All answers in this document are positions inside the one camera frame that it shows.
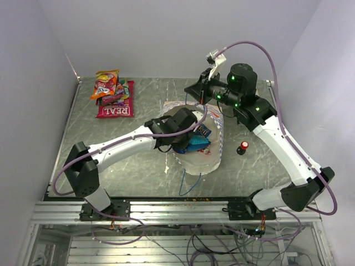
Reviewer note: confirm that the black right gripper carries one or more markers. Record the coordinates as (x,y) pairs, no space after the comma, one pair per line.
(199,91)

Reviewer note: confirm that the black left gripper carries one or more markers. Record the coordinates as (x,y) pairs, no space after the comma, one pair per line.
(184,143)

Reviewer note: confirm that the blue snack bag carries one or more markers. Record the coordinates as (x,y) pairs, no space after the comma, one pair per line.
(197,142)

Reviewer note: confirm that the blue M&M's candy bag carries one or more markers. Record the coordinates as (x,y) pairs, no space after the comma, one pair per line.
(203,130)

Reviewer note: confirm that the blue checkered paper bag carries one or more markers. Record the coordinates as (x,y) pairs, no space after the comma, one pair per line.
(196,165)

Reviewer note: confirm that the small red crunch packet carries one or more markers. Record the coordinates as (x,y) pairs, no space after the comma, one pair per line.
(205,151)

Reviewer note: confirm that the red REAL crisps bag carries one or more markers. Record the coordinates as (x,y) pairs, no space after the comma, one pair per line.
(115,111)

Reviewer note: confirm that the green candy bag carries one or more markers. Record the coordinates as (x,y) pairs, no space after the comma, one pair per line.
(124,91)

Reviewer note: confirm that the red pink candy bag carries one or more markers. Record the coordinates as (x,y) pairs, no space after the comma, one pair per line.
(111,99)

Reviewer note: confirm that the orange Fox's candy bag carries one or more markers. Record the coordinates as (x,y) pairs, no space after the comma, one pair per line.
(105,83)

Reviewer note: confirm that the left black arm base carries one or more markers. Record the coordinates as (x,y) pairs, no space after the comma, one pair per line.
(119,210)

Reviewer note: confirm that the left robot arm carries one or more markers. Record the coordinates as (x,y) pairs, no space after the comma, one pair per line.
(85,163)

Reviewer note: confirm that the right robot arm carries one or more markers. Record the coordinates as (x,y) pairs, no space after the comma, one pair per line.
(308,178)

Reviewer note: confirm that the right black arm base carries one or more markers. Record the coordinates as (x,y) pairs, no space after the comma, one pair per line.
(241,208)

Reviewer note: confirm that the red emergency stop button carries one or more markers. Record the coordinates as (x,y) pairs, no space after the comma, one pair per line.
(242,148)

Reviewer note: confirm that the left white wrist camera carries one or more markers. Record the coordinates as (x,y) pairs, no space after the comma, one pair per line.
(201,116)

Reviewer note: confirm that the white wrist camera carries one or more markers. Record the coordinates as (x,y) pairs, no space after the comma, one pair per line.
(201,116)
(216,61)

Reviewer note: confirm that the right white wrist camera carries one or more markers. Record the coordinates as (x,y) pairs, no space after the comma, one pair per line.
(216,61)

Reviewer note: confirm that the aluminium frame rail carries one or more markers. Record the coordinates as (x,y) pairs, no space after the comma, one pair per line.
(197,212)

